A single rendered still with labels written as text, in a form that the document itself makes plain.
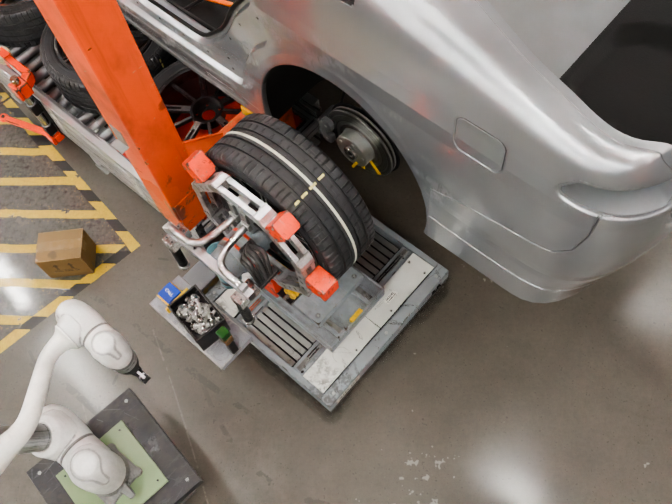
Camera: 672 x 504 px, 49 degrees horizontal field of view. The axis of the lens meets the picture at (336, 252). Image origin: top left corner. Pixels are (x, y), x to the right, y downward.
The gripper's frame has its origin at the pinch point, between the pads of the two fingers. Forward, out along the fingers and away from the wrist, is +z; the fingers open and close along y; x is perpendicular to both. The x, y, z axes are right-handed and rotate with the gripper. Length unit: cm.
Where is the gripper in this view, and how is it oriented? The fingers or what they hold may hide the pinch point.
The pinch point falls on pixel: (143, 377)
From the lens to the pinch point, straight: 276.0
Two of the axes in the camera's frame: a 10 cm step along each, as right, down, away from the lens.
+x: 6.1, -7.3, 2.9
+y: 7.9, 5.3, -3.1
